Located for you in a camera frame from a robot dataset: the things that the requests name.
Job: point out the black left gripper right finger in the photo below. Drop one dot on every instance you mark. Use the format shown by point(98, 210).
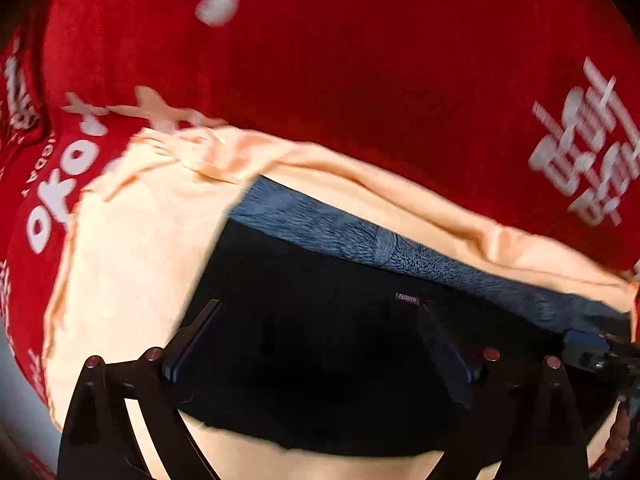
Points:
point(522, 414)

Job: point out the peach cream cloth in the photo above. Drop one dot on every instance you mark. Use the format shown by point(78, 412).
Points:
point(141, 232)

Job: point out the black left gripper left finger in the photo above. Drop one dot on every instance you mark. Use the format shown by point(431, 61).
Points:
point(98, 440)

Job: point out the red blanket white lettering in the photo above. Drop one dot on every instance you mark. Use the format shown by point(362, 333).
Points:
point(520, 117)

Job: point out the black pants grey waistband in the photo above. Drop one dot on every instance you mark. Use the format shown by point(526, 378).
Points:
point(334, 335)

